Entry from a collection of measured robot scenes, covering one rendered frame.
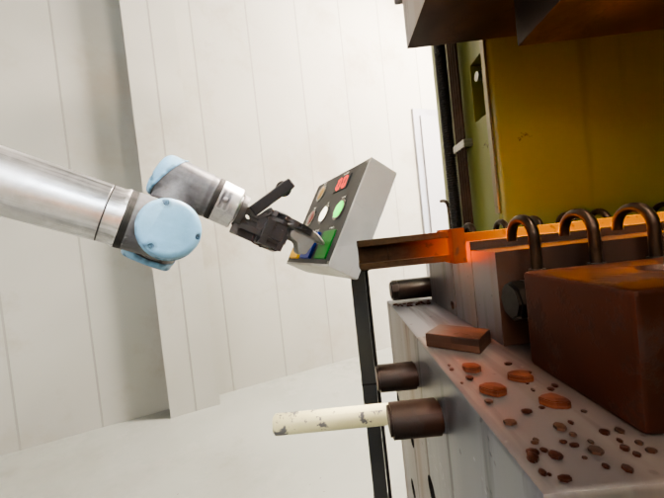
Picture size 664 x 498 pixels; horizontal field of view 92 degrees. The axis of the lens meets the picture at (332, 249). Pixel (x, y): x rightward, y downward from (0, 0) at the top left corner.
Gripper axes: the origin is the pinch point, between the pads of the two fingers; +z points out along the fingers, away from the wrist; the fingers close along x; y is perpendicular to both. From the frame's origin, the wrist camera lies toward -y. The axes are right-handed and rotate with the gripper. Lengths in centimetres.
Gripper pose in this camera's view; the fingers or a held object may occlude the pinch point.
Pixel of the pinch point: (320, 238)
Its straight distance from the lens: 77.5
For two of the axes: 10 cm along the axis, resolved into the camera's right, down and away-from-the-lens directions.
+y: -3.6, 9.1, -1.8
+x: 4.0, -0.2, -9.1
